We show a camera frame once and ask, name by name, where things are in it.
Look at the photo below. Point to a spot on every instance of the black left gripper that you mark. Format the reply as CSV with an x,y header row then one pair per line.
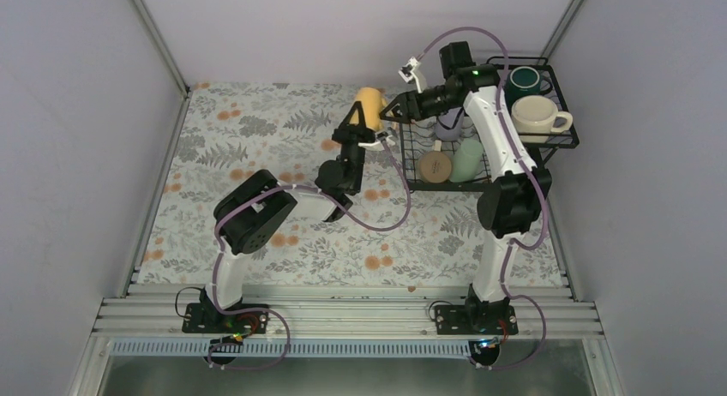
x,y
353,134

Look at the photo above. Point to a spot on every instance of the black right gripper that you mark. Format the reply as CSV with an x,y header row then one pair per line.
x,y
405,107

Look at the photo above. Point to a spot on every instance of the yellow mug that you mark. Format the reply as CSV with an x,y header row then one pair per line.
x,y
373,102

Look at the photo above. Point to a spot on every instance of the lavender cup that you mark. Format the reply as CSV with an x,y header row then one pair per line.
x,y
449,125

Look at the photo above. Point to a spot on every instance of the beige speckled mug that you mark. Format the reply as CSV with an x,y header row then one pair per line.
x,y
434,166

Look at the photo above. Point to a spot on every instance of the mint green cup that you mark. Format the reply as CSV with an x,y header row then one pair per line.
x,y
466,160

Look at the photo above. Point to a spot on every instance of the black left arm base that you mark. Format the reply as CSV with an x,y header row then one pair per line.
x,y
205,318

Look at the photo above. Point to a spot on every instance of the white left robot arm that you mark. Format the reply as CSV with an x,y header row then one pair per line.
x,y
248,217

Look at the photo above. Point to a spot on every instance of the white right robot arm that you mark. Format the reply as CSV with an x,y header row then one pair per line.
x,y
515,195

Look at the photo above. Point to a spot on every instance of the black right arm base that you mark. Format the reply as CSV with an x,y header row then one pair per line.
x,y
489,319

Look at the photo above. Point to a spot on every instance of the dark green mug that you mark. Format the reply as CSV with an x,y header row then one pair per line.
x,y
525,81

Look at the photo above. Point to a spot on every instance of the cream white mug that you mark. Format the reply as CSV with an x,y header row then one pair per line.
x,y
537,118

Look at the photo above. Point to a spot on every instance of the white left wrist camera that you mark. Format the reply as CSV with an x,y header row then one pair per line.
x,y
382,141

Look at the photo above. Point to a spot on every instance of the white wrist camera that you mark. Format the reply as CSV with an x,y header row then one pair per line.
x,y
382,141
412,74

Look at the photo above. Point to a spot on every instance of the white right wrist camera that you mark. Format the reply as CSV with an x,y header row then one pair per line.
x,y
412,74

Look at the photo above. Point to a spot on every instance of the black wire dish rack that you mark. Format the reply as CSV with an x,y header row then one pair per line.
x,y
485,111

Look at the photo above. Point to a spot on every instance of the aluminium mounting rail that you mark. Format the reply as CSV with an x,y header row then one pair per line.
x,y
344,312

